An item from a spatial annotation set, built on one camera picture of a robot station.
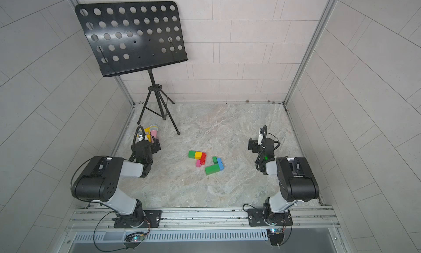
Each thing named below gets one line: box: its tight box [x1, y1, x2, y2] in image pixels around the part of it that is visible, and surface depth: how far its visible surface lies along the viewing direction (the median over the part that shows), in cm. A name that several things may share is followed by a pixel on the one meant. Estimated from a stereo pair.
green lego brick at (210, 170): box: [205, 164, 217, 176], surface depth 87 cm
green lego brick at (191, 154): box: [188, 150, 196, 159], surface depth 92 cm
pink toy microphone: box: [150, 123, 159, 143], surface depth 101 cm
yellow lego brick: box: [194, 151, 203, 160], surface depth 91 cm
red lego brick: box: [199, 152, 207, 166], surface depth 90 cm
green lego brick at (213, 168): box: [207, 163, 221, 175], surface depth 87 cm
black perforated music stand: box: [75, 1, 189, 136], surface depth 70 cm
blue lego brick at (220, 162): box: [217, 157, 225, 171], surface depth 88 cm
